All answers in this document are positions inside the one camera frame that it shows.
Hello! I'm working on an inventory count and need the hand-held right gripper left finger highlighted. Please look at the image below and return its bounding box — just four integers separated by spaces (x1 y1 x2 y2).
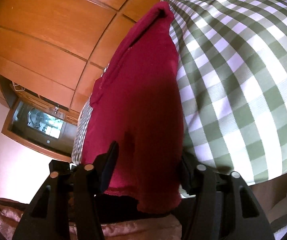
11 141 120 240

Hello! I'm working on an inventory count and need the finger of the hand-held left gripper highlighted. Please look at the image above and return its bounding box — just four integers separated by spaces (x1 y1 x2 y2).
49 159 71 178

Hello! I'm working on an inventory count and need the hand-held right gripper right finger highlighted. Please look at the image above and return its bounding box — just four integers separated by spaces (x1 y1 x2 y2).
181 155 276 240

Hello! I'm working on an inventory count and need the dark red fleece garment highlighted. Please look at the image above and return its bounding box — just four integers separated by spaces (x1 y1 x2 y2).
81 1 185 213

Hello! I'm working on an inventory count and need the wooden door with glass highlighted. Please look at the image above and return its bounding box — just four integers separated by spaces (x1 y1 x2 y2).
1 84 80 163

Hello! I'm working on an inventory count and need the green white checked blanket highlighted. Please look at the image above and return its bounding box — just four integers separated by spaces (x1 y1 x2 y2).
71 0 287 198

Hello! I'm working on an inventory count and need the wooden wardrobe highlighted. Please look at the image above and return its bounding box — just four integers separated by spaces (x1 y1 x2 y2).
0 0 169 113

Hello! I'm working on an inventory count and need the white wire hanger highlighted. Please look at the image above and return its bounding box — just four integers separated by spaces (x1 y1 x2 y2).
11 81 25 91

